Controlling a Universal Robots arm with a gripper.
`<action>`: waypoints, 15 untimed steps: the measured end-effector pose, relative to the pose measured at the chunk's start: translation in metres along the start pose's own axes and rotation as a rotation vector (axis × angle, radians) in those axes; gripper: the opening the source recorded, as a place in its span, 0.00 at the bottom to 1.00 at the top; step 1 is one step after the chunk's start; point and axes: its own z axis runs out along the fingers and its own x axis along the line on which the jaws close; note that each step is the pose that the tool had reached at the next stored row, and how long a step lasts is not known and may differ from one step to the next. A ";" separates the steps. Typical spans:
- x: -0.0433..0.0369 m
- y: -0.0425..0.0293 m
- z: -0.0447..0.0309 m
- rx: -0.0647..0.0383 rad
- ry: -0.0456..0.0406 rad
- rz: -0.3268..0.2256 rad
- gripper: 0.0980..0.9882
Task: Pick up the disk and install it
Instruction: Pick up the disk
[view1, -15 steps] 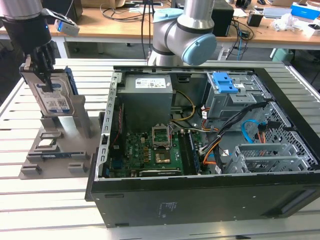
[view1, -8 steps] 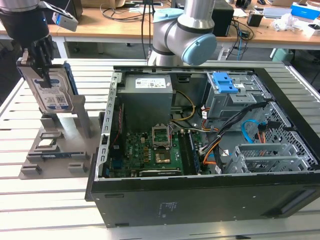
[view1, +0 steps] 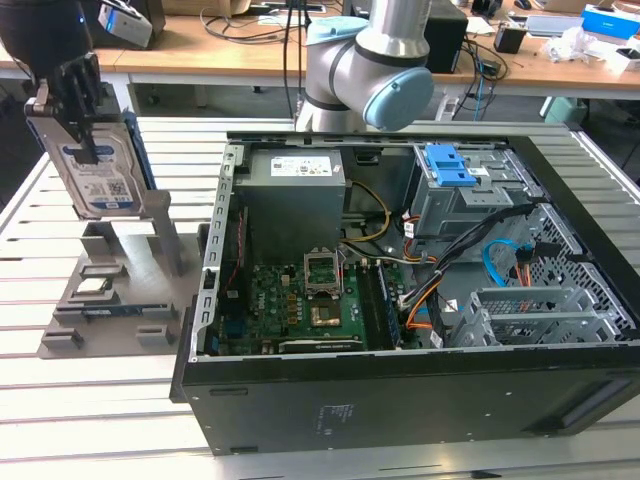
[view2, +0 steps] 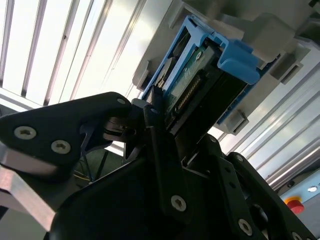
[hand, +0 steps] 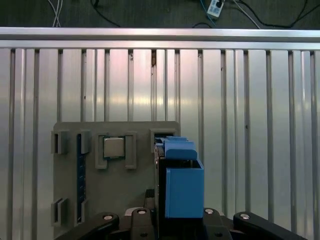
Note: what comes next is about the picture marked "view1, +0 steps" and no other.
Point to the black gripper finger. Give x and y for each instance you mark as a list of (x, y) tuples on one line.
[(77, 100)]

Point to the hard disk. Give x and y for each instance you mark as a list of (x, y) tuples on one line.
[(107, 187)]

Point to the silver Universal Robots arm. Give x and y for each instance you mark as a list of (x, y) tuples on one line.
[(350, 65)]

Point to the grey disk bay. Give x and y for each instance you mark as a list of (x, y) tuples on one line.
[(505, 300)]

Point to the wooden desk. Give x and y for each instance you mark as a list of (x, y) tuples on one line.
[(200, 60)]

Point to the brown cardboard box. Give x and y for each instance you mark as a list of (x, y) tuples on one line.
[(200, 6)]

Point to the silver CPU chip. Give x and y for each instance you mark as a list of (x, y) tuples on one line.
[(91, 286)]

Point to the grey parts rack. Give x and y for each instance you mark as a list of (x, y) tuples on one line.
[(140, 280)]

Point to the loose RAM stick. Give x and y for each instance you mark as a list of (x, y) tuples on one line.
[(112, 311)]

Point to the grey power supply unit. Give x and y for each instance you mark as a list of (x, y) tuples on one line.
[(290, 210)]

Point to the green motherboard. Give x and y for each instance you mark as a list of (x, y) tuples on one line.
[(275, 305)]

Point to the CPU socket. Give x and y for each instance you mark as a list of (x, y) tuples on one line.
[(325, 316)]

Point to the white power strip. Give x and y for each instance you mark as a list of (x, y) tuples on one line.
[(447, 107)]

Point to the installed RAM stick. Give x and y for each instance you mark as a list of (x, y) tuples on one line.
[(389, 305)]

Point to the blue drive latch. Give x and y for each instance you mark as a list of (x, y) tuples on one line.
[(447, 165)]

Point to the grey drive cage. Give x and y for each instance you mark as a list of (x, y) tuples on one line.
[(450, 210)]

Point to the black PC case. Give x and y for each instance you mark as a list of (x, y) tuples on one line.
[(400, 400)]

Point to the pale green bin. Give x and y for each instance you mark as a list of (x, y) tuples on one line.
[(560, 110)]

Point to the clear plastic bag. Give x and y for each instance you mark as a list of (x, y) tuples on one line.
[(575, 45)]

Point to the blue cardboard box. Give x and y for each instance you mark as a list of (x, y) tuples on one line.
[(607, 22)]

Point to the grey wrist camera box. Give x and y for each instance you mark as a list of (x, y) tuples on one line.
[(125, 22)]

